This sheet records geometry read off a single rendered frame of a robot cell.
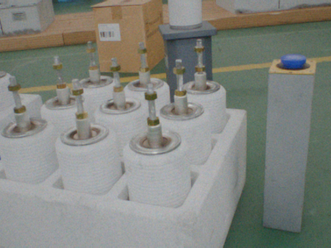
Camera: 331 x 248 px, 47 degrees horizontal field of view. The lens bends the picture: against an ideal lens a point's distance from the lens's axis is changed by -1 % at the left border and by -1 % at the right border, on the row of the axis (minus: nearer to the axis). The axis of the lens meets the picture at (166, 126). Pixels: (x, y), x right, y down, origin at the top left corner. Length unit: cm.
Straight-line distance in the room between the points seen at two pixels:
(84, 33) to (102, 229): 202
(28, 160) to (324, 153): 73
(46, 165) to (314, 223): 51
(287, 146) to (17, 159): 45
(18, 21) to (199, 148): 213
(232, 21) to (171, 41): 155
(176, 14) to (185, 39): 7
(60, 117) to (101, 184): 18
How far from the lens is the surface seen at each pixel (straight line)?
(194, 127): 62
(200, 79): 75
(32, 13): 263
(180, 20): 108
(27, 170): 66
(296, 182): 73
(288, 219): 77
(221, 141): 71
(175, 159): 53
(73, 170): 59
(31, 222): 67
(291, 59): 65
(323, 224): 82
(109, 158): 59
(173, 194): 55
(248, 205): 85
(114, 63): 67
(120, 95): 69
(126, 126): 67
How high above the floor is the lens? 50
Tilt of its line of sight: 25 degrees down
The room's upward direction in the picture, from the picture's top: 5 degrees counter-clockwise
